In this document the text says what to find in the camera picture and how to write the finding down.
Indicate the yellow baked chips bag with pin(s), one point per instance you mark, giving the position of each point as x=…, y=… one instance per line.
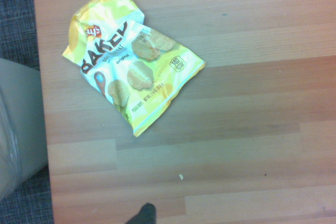
x=126, y=72

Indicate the grey plastic trash bin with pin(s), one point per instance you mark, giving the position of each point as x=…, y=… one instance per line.
x=26, y=119

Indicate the clear plastic bin liner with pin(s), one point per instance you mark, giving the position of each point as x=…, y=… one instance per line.
x=6, y=145

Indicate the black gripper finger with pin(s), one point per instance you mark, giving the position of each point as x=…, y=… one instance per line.
x=144, y=214

